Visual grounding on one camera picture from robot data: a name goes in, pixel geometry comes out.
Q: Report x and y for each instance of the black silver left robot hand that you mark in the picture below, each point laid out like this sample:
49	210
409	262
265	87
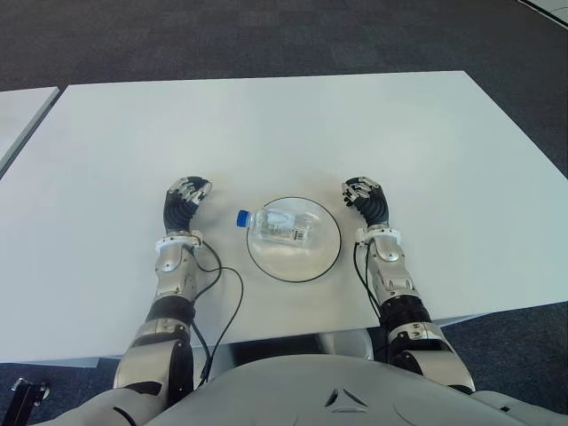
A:
178	208

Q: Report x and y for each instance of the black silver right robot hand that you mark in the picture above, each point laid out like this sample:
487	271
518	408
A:
375	206

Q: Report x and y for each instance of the clear water bottle blue cap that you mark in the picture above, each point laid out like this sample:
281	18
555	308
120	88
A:
277	226

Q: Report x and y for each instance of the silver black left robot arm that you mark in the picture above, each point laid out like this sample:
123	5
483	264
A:
171	270

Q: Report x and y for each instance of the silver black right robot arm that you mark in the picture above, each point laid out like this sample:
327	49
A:
392	270

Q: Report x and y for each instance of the white plate black rim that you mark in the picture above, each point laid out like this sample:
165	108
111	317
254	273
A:
288	264

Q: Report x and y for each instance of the white side table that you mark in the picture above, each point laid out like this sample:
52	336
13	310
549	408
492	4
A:
20	115

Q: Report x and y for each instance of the grey robot torso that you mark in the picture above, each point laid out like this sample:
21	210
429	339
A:
310	399

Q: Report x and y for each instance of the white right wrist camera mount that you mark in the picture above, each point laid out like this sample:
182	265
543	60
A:
381	231

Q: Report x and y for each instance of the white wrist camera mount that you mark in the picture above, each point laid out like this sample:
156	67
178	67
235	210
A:
177	239
381	231

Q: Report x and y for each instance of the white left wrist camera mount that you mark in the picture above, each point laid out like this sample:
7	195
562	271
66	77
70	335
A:
177	239

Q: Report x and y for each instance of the black bracket with wheel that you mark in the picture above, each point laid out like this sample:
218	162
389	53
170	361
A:
26	395

